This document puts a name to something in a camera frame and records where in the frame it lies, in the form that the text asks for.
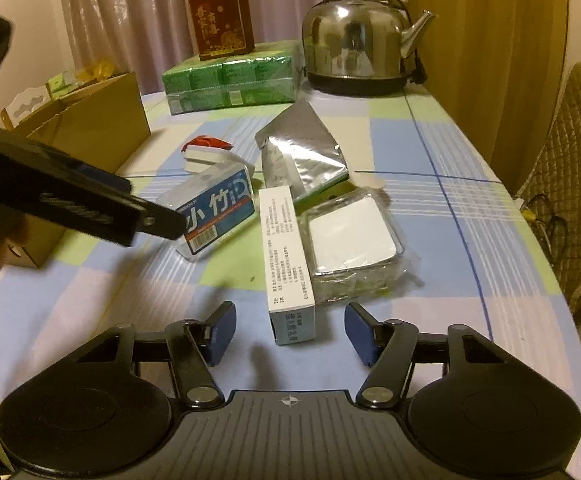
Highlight white pad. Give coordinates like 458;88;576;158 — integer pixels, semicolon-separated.
299;188;419;304

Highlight long white carton box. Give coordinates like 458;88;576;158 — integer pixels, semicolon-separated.
259;185;316;346

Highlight pink curtain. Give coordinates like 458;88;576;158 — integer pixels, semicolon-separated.
62;0;321;93

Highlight blue labelled clear box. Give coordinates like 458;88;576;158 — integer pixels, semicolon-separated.
157;162;256;261

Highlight yellow plastic bag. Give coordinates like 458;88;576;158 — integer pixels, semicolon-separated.
76;58;116;84

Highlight green tissue multipack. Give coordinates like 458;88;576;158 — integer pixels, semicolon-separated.
161;40;302;115

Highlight cables and power strip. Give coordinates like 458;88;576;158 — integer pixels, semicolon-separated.
519;194;569;271

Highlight checked tablecloth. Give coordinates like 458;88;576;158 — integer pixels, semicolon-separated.
0;81;581;476

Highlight stainless steel electric kettle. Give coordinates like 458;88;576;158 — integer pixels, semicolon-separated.
302;0;435;96

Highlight golden brown curtain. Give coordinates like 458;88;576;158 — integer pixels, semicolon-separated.
406;0;568;192

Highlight silver foil pouch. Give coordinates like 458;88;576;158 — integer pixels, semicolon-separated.
255;100;349;203

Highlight white plug adapter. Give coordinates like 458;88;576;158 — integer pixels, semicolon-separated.
184;146;248;174

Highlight green boxes in background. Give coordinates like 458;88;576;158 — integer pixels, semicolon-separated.
45;70;85;100

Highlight white scalloped card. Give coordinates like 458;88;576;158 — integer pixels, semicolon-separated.
1;84;52;130

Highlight red snack packet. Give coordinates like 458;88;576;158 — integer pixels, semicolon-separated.
181;136;233;153

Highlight brown cardboard box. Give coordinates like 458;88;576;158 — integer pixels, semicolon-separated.
0;70;153;269

